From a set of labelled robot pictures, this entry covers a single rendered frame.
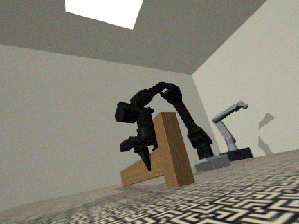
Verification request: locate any tan wooden board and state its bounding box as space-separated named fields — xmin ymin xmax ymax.
xmin=120 ymin=149 xmax=164 ymax=187

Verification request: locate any brown wooden post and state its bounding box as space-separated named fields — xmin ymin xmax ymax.
xmin=152 ymin=112 xmax=194 ymax=187

